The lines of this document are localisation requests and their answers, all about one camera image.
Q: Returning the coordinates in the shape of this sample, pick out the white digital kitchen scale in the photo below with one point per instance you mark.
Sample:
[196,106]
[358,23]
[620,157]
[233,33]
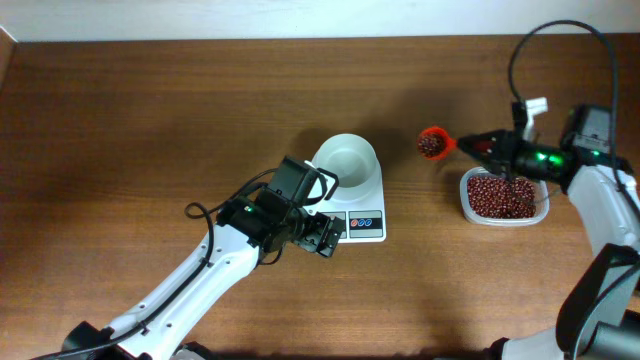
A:
[362,208]

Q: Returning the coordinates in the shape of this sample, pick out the orange plastic scoop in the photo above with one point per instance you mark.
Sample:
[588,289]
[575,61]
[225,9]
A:
[434,143]

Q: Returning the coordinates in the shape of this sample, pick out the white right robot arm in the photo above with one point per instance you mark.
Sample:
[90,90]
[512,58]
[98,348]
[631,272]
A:
[595,321]

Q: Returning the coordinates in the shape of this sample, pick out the white round bowl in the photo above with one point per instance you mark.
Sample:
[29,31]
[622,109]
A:
[350,157]

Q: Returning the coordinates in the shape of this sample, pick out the clear plastic bean container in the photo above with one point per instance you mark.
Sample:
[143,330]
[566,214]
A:
[541,201]

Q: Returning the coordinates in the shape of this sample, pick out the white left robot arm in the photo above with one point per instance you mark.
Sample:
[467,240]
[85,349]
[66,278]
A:
[237,240]

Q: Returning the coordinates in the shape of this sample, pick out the red adzuki beans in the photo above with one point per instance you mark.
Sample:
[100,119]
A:
[497,198]

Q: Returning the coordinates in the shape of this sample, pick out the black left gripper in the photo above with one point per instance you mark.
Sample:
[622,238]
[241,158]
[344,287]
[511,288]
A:
[310,233]

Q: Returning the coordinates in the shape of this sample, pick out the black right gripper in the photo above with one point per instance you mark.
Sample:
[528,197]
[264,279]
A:
[507,153]

